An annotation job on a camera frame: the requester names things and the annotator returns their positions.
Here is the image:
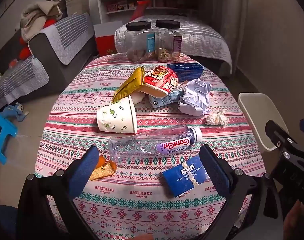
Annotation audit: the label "orange peel piece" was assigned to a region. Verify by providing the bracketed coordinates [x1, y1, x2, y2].
[89, 156, 117, 181]

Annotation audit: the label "small tissue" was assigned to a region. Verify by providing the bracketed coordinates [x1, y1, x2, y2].
[206, 109, 230, 127]

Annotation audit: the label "clear Ganten plastic bottle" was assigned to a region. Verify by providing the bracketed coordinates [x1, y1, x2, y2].
[108, 125, 202, 163]

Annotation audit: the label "white floral paper cup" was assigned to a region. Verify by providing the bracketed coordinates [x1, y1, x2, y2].
[96, 95, 137, 134]

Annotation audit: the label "white paper ball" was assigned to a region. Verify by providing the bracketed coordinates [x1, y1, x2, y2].
[178, 79, 212, 116]

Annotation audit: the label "light blue milk carton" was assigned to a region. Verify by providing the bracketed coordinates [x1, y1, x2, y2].
[148, 89, 184, 108]

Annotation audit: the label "dark blue carton box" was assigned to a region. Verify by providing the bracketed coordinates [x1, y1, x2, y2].
[167, 63, 204, 82]

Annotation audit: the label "red instant noodle packet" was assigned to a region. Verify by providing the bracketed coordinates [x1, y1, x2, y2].
[138, 66, 179, 98]

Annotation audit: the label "gold foil snack bag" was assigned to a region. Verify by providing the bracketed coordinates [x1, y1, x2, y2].
[112, 66, 145, 103]

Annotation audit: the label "person's right hand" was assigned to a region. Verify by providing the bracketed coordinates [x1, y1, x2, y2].
[283, 200, 304, 239]

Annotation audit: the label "blue plastic stool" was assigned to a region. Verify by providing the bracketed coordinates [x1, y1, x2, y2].
[0, 114, 18, 165]

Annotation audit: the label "patterned handmade tablecloth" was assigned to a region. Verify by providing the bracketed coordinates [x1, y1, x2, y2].
[35, 54, 266, 239]

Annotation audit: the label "blue plush toy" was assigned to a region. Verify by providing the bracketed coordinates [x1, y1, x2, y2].
[0, 102, 29, 122]

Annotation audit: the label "grey sofa with covers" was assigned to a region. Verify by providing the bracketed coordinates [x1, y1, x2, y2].
[0, 13, 96, 109]

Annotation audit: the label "grey quilted bed cover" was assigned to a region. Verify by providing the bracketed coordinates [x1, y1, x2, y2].
[114, 14, 234, 74]

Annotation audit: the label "red cushion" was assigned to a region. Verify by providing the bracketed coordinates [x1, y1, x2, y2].
[18, 19, 56, 61]

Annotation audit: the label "clear jar purple label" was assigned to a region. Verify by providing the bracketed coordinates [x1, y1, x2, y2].
[155, 19, 182, 62]

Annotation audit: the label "red and white box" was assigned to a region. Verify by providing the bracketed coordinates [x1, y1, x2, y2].
[93, 21, 123, 57]

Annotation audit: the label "clear jar teal label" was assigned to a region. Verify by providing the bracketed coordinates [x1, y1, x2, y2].
[125, 21, 155, 63]

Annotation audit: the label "beige blanket pile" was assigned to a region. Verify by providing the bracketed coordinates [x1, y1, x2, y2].
[20, 0, 62, 43]

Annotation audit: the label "stacked cardboard boxes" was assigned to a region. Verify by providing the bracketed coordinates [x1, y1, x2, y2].
[66, 0, 90, 16]

